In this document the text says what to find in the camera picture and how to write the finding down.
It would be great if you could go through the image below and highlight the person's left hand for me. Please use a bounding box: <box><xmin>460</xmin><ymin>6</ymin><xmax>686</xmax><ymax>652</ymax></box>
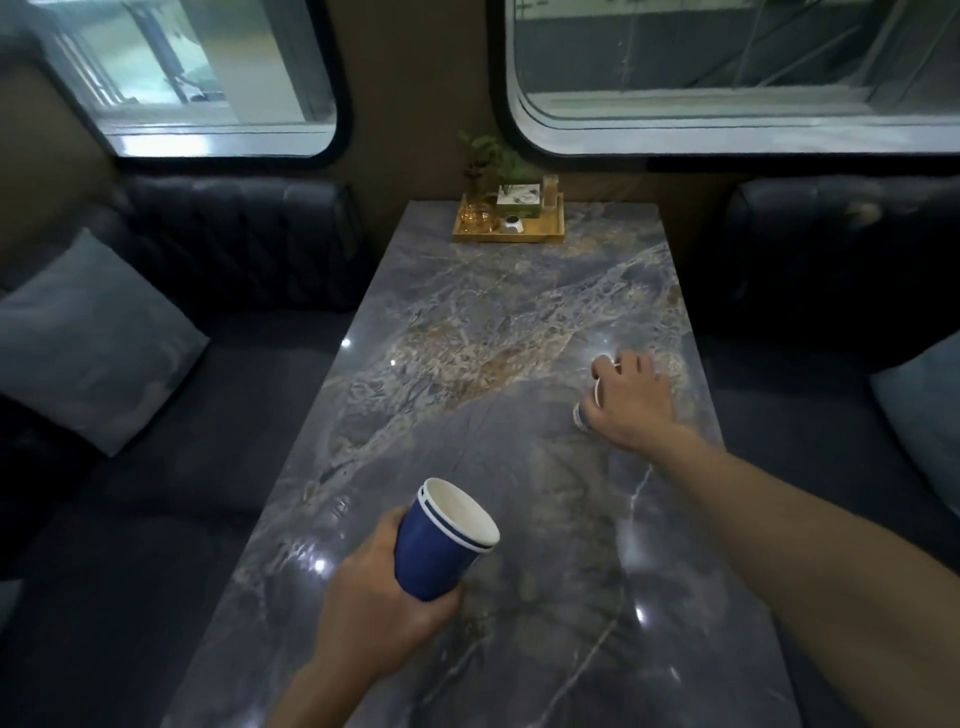
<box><xmin>311</xmin><ymin>504</ymin><xmax>466</xmax><ymax>685</ymax></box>

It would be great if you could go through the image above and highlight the person's right hand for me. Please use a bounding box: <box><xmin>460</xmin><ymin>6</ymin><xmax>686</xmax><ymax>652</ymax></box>
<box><xmin>587</xmin><ymin>349</ymin><xmax>682</xmax><ymax>454</ymax></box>

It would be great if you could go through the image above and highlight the person's right forearm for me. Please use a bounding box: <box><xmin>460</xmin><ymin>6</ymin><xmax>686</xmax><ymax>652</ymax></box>
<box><xmin>644</xmin><ymin>427</ymin><xmax>960</xmax><ymax>728</ymax></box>

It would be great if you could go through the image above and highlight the grey marble table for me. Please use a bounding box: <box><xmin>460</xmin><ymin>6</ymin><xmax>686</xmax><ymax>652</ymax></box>
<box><xmin>161</xmin><ymin>200</ymin><xmax>804</xmax><ymax>728</ymax></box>

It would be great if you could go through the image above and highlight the wooden tray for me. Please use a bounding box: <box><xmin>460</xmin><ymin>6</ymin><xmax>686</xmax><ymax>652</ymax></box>
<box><xmin>451</xmin><ymin>191</ymin><xmax>566</xmax><ymax>244</ymax></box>

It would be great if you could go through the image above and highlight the dark tufted sofa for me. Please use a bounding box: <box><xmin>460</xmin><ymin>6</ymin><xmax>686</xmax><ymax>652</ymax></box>
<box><xmin>0</xmin><ymin>176</ymin><xmax>373</xmax><ymax>728</ymax></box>
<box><xmin>686</xmin><ymin>176</ymin><xmax>960</xmax><ymax>728</ymax></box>

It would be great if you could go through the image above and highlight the small white green box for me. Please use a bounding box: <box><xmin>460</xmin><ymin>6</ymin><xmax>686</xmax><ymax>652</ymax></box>
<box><xmin>496</xmin><ymin>183</ymin><xmax>543</xmax><ymax>219</ymax></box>

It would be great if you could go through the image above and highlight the grey-blue cushion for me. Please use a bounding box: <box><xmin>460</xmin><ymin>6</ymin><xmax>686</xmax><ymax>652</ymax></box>
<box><xmin>0</xmin><ymin>227</ymin><xmax>211</xmax><ymax>459</ymax></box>
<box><xmin>869</xmin><ymin>350</ymin><xmax>960</xmax><ymax>519</ymax></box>

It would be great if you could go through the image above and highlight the rounded black-framed window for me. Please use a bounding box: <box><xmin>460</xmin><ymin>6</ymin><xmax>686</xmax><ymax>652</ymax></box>
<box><xmin>14</xmin><ymin>0</ymin><xmax>354</xmax><ymax>170</ymax></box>
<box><xmin>487</xmin><ymin>0</ymin><xmax>960</xmax><ymax>163</ymax></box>

